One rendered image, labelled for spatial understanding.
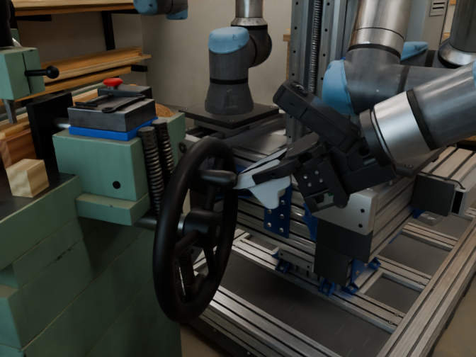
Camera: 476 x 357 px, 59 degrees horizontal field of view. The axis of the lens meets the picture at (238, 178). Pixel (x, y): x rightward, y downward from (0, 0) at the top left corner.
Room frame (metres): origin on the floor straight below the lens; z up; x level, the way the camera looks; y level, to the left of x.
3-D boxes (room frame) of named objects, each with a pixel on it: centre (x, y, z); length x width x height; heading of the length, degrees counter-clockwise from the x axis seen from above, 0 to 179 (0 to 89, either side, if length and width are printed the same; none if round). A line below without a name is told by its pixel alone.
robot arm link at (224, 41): (1.27, 0.02, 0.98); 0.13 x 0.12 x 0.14; 153
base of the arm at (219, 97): (1.26, 0.03, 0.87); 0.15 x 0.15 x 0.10
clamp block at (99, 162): (0.63, 0.19, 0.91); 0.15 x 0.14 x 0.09; 161
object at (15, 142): (0.66, 0.32, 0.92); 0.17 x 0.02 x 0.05; 161
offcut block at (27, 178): (0.52, 0.29, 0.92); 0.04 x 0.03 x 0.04; 168
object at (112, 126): (0.63, 0.19, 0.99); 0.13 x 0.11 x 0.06; 161
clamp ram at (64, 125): (0.66, 0.28, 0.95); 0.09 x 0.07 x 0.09; 161
